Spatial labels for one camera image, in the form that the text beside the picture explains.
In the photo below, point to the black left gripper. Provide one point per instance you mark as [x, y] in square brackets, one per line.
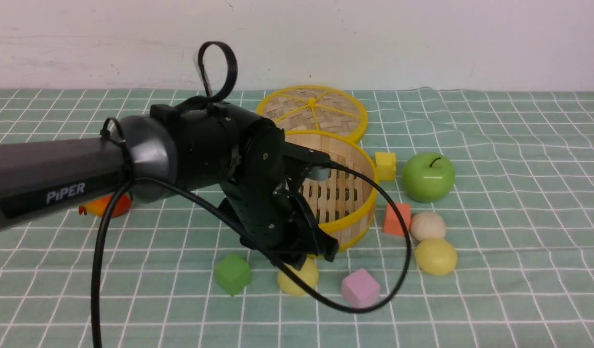
[263, 198]

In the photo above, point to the white bun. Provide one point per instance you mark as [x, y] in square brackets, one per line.
[427, 225]

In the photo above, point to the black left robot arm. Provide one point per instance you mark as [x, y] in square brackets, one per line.
[189, 150]

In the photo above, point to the bamboo steamer tray yellow rim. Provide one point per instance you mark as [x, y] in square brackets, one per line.
[343, 204]

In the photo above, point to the woven steamer lid yellow rim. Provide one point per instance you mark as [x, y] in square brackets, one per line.
[316, 108]

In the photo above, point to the pink foam cube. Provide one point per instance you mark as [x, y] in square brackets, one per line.
[360, 289]

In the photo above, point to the green foam cube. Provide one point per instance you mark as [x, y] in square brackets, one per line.
[233, 274]

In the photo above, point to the orange foam cube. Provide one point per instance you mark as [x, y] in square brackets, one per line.
[392, 225]

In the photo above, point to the yellow foam cube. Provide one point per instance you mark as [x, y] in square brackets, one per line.
[386, 166]

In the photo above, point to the green apple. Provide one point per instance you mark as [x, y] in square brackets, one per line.
[427, 177]

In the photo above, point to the red orange pomegranate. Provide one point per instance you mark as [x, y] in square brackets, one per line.
[98, 207]

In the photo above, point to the green checkered tablecloth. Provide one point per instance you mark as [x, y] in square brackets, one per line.
[521, 216]

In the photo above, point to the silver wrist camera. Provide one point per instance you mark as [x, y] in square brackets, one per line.
[317, 173]

